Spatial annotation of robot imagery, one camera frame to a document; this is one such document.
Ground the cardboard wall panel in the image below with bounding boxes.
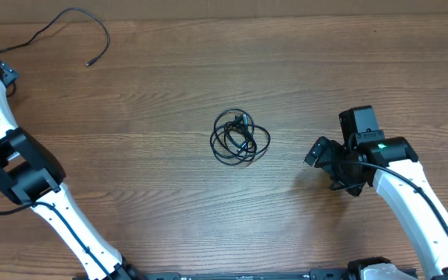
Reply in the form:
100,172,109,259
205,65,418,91
0,0,448,24

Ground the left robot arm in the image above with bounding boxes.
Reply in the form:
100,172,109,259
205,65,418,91
0,61,145,279

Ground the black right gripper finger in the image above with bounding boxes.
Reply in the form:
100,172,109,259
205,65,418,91
329,178,366,197
304,136,331,166

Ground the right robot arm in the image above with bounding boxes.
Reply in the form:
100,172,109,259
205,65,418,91
304,106,448,279

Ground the black USB cable thin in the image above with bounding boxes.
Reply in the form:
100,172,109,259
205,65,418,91
0,6,111,68

